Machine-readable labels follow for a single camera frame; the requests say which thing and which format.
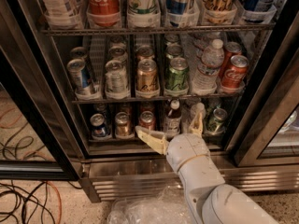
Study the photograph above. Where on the blue silver can front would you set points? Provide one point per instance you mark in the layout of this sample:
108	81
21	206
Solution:
81	77

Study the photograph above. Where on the clear water bottle middle shelf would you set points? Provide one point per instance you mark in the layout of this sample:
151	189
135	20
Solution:
209	66

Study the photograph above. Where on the stainless steel display fridge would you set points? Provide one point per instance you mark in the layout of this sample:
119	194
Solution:
256	150

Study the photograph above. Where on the clear water bottle bottom shelf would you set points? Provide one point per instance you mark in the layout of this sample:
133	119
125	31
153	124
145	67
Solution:
189	113

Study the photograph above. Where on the clear water bottle shelf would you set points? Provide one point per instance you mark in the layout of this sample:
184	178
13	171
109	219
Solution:
189	113
209	66

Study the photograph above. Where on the gold soda can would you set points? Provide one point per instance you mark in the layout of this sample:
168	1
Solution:
145	52
147	75

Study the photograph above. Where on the gold soda can front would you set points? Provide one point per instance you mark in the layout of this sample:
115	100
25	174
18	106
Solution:
147	75

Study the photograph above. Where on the white silver can front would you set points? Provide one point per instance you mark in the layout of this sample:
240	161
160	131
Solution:
116	76

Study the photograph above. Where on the red orange can bottom shelf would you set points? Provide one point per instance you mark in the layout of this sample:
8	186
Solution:
147	120

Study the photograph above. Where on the blue pepsi can bottom shelf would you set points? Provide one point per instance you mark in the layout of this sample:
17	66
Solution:
99	126

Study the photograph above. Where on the gold black bottle top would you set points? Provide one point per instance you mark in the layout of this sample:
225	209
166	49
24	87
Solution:
218	11

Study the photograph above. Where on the green soda can rear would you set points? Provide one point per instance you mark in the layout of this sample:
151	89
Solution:
171	39

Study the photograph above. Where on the gold can bottom shelf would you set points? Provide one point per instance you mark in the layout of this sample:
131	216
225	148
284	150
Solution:
123	124

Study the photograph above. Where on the blue silver can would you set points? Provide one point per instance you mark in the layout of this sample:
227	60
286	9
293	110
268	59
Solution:
83	54
81	77

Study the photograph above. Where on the red cola can front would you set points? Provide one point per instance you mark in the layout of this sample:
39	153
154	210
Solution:
235	71

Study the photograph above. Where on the white silver can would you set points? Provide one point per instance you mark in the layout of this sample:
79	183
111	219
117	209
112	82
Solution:
116	76
118	53
117	40

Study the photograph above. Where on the white green bottle top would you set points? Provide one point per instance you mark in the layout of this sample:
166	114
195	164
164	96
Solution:
141	11

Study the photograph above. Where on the gold soda can rear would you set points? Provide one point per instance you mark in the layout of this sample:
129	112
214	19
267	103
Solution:
145	52

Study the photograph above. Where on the blue silver can rear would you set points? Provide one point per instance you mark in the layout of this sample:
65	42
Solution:
83	54

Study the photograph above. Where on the dark juice bottle white cap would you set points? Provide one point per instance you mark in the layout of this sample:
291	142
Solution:
172	118

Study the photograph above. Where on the red cola can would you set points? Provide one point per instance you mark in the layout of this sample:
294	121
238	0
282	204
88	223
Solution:
235	71
230	49

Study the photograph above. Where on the green soda can front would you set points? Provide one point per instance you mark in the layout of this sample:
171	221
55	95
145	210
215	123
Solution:
177	74

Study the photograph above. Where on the red cola can rear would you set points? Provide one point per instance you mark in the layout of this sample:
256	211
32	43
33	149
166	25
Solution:
230	49

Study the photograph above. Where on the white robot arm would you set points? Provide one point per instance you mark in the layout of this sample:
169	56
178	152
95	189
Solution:
210	200

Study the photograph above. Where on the clear plastic bag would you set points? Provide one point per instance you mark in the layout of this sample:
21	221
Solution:
167	207

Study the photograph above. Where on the green can bottom shelf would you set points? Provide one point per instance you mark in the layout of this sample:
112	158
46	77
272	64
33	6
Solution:
216	120

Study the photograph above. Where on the blue silver bottle top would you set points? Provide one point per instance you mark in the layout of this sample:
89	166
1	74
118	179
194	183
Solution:
177	9

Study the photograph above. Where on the white silver can rear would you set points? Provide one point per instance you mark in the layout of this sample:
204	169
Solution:
117	40

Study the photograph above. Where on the green soda can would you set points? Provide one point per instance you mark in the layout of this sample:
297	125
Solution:
177	74
173	51
171	39

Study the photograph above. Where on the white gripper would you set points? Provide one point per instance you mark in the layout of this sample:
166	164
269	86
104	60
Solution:
186	147

